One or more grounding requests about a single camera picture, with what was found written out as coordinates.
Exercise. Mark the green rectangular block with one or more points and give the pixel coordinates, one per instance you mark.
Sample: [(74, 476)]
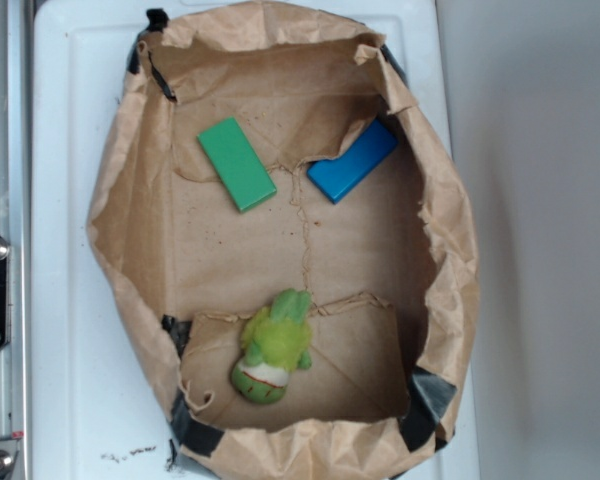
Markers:
[(237, 164)]

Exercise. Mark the blue rectangular block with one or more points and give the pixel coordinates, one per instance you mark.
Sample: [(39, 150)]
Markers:
[(336, 178)]

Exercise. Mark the brown paper bag tray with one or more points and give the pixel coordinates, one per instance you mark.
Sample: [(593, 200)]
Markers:
[(392, 268)]

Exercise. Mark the green plush toy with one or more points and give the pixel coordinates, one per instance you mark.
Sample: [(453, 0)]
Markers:
[(275, 343)]

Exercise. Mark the white plastic tray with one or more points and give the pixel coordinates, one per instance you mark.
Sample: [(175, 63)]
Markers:
[(93, 415)]

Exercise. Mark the aluminium frame rail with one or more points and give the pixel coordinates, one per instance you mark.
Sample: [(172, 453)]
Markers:
[(16, 29)]

